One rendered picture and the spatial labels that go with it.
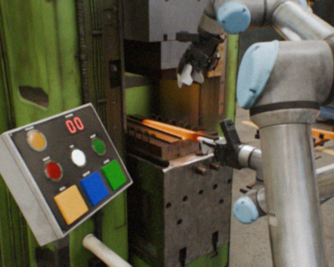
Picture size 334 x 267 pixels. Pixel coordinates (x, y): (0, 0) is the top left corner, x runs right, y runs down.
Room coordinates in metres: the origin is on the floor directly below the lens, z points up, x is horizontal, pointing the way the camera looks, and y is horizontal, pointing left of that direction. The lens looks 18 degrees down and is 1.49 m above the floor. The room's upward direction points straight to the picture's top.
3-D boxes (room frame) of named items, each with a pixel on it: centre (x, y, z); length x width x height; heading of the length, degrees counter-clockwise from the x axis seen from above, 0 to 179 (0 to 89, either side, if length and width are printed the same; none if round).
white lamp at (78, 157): (1.04, 0.24, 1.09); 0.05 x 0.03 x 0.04; 131
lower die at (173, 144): (1.66, 0.08, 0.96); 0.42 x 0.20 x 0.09; 41
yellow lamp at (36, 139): (0.97, 0.32, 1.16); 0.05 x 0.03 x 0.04; 131
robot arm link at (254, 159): (1.23, -0.33, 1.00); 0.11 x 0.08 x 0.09; 41
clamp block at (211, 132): (1.67, -0.16, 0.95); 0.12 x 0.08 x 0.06; 41
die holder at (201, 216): (1.71, 0.04, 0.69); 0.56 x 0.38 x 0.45; 41
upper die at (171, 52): (1.66, 0.08, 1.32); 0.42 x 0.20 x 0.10; 41
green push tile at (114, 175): (1.12, 0.16, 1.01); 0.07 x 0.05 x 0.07; 156
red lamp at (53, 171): (0.95, 0.28, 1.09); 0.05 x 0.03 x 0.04; 131
